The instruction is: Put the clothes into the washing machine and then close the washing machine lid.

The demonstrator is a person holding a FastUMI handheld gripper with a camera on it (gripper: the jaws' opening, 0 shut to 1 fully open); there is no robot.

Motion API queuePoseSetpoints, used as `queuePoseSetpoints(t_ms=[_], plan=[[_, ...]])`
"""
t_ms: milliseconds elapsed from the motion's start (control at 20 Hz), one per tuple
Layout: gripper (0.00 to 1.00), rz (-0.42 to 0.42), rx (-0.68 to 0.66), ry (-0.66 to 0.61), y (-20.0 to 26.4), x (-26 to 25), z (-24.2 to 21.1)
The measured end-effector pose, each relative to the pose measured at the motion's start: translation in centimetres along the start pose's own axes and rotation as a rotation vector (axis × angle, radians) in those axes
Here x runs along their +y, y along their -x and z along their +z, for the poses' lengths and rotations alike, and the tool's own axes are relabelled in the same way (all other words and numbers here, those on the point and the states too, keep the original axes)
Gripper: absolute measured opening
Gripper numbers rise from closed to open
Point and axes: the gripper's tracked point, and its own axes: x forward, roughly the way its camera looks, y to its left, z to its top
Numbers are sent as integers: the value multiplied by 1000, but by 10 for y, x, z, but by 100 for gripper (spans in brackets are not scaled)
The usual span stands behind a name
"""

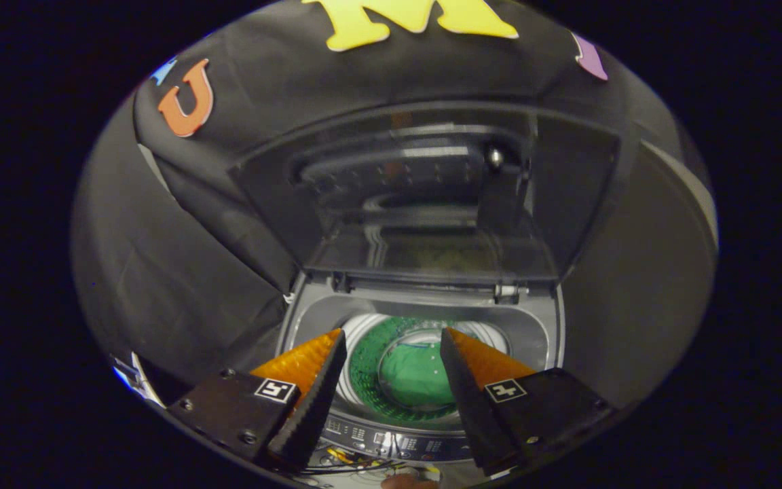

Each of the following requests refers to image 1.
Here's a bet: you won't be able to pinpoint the transparent washing machine lid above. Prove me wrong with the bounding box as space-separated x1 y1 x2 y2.
228 102 622 287

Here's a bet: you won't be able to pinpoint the green polo shirt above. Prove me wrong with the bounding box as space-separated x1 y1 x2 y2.
377 333 460 410

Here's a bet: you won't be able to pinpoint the white and blue object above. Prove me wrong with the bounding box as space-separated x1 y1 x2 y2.
111 352 162 408

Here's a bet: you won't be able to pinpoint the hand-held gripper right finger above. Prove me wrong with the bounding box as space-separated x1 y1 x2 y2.
439 327 616 477

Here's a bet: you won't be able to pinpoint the black cables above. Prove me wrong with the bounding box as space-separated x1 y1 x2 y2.
306 445 443 476

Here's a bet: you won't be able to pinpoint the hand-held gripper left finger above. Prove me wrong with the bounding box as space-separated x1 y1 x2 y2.
166 328 348 473

